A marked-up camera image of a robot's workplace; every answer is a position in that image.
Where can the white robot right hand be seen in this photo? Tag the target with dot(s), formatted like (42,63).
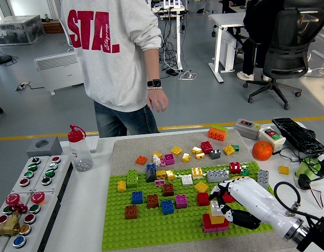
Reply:
(253,197)

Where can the person's left hand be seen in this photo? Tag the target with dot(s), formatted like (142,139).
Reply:
(156,99)

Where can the white square toy brick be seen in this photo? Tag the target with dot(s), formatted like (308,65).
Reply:
(216,210)

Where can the orange long toy brick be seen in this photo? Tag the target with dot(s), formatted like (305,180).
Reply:
(217,135)

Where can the lime green long toy brick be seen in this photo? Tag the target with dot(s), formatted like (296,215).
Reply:
(222,128)

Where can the person's left forearm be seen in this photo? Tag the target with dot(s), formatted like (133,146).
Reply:
(152,65)

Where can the light grey tall toy brick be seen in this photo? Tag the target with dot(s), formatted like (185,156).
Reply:
(263,179)

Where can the yellow curved toy brick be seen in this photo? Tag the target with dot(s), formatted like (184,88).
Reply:
(240,178)

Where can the red sloped toy brick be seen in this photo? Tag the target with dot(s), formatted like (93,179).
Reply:
(230,199)

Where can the dark green toy brick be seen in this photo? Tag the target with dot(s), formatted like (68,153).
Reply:
(244,172)
(236,148)

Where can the red and white toy brick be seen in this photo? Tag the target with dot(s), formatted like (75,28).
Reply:
(235,168)

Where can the light grey long toy brick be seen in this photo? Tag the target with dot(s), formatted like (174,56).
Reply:
(217,176)

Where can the large red toy brick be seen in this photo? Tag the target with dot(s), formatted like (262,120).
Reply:
(206,223)

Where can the small yellow toy brick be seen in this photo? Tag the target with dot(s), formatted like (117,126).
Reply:
(196,150)
(157,154)
(185,157)
(199,155)

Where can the wide pink flat toy brick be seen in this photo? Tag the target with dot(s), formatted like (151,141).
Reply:
(210,230)

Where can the small white toy brick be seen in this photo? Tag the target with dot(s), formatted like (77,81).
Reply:
(156,160)

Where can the magenta toy brick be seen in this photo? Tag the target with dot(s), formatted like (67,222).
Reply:
(169,159)
(181,201)

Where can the yellow and white toy brick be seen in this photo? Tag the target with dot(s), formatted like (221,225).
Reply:
(197,173)

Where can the orange square toy brick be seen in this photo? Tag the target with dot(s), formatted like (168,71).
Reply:
(141,160)

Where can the blue toy brick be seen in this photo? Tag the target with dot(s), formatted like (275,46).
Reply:
(151,167)
(137,198)
(167,207)

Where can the white flat toy brick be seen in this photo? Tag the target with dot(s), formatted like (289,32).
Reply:
(187,180)

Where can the dark grey sloped toy brick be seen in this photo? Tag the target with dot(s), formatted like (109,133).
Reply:
(151,176)

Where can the small pink flat toy brick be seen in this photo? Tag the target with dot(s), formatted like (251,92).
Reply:
(159,182)

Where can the lime green tall toy brick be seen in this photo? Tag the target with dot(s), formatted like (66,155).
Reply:
(132,179)

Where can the green baseplate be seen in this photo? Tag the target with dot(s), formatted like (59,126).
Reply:
(177,231)

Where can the brown toy brick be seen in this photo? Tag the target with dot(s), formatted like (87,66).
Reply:
(152,201)
(131,212)
(168,190)

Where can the black wristwatch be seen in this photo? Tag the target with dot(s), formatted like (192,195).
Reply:
(156,83)

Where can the orange fruit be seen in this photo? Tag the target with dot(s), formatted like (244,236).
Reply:
(262,151)

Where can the black power adapter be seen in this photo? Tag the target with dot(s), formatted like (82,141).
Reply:
(305,181)

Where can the green tape roll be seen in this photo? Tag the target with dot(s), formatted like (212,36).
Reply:
(302,170)

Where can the grey-brown mat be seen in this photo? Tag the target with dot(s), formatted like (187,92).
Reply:
(130,149)

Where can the person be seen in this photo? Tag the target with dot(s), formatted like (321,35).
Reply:
(107,65)
(256,26)

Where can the white desk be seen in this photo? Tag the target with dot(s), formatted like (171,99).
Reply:
(230,19)
(179,39)

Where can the black keyboard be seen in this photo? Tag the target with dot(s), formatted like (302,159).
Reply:
(298,135)

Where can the white computer tower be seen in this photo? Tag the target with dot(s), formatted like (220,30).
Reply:
(227,52)

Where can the clear bottle red cap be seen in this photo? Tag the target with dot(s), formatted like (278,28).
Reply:
(79,155)

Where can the white panel heater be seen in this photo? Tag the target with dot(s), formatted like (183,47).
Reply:
(57,72)

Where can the grey block with hole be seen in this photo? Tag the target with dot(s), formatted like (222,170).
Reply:
(54,149)

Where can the grey push-button box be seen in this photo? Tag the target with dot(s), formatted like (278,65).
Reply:
(25,173)
(44,218)
(58,170)
(2,219)

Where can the wooden box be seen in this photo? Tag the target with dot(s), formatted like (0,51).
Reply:
(52,27)

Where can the grey floor socket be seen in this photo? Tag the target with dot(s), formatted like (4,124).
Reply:
(22,86)

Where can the black office chair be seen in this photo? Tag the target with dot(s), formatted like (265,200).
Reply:
(287,47)

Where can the clear storage crate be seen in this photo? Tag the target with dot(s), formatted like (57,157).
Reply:
(17,30)

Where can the black fan base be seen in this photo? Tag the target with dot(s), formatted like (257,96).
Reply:
(2,59)

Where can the brass valve red handwheel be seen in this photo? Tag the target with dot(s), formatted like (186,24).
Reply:
(8,227)

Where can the white switch box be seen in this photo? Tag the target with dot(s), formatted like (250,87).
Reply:
(273,135)

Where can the grey switch box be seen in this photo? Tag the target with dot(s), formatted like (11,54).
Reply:
(246,128)

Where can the white flat wall switch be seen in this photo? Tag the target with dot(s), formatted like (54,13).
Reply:
(93,143)

